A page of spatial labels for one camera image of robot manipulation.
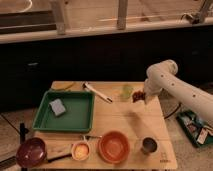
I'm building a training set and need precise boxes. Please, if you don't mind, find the black handled utensil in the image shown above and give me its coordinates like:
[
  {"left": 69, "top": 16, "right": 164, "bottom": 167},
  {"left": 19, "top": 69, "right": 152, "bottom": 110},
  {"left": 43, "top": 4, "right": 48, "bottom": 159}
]
[{"left": 47, "top": 154, "right": 72, "bottom": 163}]

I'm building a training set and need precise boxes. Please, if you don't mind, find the dark purple bowl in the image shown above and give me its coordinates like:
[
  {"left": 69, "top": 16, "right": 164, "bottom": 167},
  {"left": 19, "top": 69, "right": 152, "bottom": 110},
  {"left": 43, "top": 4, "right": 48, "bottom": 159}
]
[{"left": 16, "top": 137, "right": 47, "bottom": 168}]

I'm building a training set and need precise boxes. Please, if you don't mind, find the yellow banana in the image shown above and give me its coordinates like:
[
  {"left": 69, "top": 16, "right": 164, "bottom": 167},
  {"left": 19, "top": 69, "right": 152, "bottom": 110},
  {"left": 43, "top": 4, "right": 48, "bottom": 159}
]
[{"left": 51, "top": 82, "right": 74, "bottom": 90}]

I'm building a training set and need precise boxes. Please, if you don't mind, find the grey blue sponge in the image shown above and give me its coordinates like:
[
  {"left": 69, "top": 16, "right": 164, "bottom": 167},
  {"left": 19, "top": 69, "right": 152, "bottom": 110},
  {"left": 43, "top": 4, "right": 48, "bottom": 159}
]
[{"left": 50, "top": 99, "right": 66, "bottom": 116}]

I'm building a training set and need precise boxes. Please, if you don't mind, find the green plastic tray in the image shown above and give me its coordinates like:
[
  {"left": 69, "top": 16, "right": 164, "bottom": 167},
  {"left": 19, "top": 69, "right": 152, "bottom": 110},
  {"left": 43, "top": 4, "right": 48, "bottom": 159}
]
[{"left": 33, "top": 91, "right": 95, "bottom": 133}]

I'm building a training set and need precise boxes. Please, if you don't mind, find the black table stand post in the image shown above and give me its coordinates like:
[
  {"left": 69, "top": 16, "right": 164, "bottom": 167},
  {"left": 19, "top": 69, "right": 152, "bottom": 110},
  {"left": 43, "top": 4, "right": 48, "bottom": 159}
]
[{"left": 19, "top": 123, "right": 27, "bottom": 171}]

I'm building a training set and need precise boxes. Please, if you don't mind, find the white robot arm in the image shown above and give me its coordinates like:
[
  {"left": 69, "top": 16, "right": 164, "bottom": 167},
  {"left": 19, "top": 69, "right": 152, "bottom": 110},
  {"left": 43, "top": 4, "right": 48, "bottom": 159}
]
[{"left": 143, "top": 60, "right": 213, "bottom": 126}]

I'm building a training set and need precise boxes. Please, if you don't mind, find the small orange cup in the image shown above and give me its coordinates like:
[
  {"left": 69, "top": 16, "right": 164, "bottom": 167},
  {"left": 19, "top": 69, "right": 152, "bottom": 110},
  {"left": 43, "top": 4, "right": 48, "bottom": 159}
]
[{"left": 71, "top": 141, "right": 90, "bottom": 161}]

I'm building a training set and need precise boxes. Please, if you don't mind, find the dark red grape bunch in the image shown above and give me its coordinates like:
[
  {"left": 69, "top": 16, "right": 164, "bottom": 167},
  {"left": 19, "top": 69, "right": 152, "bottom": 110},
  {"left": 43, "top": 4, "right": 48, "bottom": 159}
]
[{"left": 132, "top": 91, "right": 145, "bottom": 102}]

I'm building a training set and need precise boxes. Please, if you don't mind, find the wooden folding table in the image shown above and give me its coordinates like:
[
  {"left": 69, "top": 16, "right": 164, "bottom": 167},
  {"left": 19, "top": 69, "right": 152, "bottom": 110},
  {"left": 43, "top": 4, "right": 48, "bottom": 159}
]
[{"left": 37, "top": 82, "right": 177, "bottom": 170}]

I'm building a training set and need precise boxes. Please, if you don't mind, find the dark metal cup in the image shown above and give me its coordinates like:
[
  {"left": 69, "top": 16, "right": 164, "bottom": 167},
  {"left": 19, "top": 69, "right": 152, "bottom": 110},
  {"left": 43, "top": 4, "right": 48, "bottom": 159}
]
[{"left": 141, "top": 137, "right": 157, "bottom": 155}]

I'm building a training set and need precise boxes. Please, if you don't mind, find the green bin with clutter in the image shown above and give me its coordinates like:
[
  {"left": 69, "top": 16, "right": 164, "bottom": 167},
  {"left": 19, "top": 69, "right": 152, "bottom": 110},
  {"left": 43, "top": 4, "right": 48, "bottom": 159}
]
[{"left": 176, "top": 110, "right": 213, "bottom": 148}]

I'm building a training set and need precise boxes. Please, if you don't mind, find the red orange bowl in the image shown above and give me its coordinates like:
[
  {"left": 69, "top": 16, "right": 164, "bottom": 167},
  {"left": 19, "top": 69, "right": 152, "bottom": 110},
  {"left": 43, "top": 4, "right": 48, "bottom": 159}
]
[{"left": 97, "top": 131, "right": 130, "bottom": 164}]

